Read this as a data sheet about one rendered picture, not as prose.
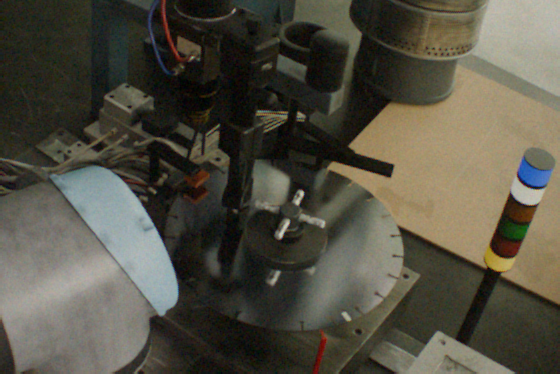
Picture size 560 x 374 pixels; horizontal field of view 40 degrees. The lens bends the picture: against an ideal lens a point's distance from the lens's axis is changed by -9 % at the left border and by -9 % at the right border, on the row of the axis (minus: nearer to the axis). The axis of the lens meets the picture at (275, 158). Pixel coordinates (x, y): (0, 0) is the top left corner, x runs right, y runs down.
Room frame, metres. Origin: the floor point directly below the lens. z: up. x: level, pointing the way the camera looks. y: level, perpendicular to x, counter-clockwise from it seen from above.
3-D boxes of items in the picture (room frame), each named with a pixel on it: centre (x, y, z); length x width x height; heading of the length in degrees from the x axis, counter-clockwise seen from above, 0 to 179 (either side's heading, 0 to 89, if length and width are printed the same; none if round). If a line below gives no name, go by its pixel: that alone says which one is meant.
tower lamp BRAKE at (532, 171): (0.79, -0.33, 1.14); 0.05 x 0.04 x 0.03; 150
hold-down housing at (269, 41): (0.82, 0.05, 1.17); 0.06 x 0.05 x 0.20; 51
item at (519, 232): (0.79, -0.33, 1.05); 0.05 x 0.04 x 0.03; 150
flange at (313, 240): (0.80, -0.03, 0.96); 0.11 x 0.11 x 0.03
